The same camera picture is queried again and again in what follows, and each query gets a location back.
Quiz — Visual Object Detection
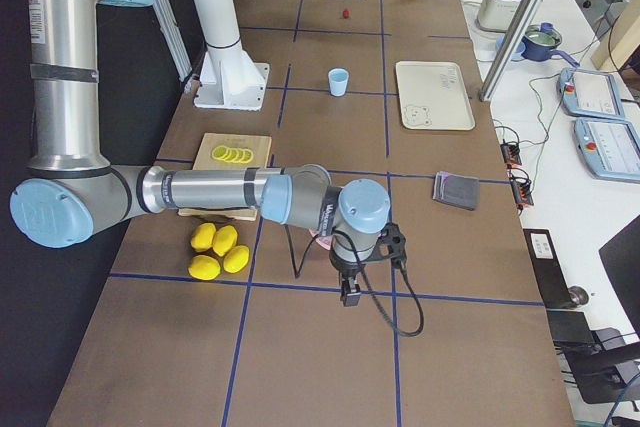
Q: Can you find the yellow lemon top right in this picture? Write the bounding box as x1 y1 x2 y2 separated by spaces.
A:
212 225 238 257

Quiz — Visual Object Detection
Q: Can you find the wooden cutting board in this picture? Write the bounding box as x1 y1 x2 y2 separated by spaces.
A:
178 133 272 221

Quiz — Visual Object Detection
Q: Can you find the yellow lemon middle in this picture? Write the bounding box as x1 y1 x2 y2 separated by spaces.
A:
223 245 250 274

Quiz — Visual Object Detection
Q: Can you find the yellow lemon bottom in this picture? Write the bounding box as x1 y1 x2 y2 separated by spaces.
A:
188 255 222 281

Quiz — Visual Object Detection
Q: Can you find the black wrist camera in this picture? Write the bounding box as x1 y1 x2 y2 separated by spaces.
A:
376 222 407 270

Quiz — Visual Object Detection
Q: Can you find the cream bear serving tray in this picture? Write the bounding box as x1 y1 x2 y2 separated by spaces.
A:
395 61 475 131

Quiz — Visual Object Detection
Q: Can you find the pink bowl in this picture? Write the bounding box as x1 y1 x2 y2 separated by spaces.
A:
309 229 332 251

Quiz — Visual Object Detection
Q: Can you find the grey folded cloth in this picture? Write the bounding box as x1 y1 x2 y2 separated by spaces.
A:
440 172 480 211

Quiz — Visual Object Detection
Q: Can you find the teach pendant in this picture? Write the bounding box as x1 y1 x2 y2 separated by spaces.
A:
574 117 639 183
558 67 625 120

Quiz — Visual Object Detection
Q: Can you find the yellow lemon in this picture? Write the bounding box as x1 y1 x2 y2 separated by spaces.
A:
212 225 238 257
188 255 222 281
190 222 217 252
223 245 250 274

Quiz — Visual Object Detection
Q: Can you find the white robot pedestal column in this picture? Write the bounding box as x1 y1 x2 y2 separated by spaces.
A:
193 0 270 111

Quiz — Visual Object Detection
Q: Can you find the yellow lemon top left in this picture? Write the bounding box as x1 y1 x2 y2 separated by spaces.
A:
190 222 217 252

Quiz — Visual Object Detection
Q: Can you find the teach pendant near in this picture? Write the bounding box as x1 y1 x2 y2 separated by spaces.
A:
574 117 639 183

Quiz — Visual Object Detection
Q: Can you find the light blue plastic cup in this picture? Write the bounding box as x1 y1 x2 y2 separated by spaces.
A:
327 68 349 97

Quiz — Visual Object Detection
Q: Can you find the blue bowl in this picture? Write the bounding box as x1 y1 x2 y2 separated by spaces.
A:
495 36 526 62

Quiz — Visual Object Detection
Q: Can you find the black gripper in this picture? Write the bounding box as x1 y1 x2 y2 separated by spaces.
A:
329 252 362 307

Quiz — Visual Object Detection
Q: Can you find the teach pendant far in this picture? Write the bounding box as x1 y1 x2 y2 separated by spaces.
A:
558 67 625 120

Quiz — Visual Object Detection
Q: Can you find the blue saucepan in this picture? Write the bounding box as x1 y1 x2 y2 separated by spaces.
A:
522 22 580 67

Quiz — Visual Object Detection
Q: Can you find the aluminium frame post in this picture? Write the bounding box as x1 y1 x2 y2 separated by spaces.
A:
479 0 542 102

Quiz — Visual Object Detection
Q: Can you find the lemon slices row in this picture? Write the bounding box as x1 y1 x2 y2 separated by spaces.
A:
211 145 254 164

